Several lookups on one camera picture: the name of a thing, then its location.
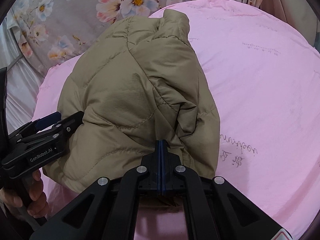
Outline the olive quilted jacket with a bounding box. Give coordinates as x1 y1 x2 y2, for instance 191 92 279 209
43 9 220 193

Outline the person's left hand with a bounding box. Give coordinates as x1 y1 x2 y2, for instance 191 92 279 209
0 169 50 219

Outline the silver satin curtain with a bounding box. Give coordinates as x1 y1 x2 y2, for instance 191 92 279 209
1 20 43 133

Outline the grey floral blanket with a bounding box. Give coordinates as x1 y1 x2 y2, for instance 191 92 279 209
4 0 266 77

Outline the beige curtain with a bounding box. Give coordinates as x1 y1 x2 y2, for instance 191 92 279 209
260 0 319 49

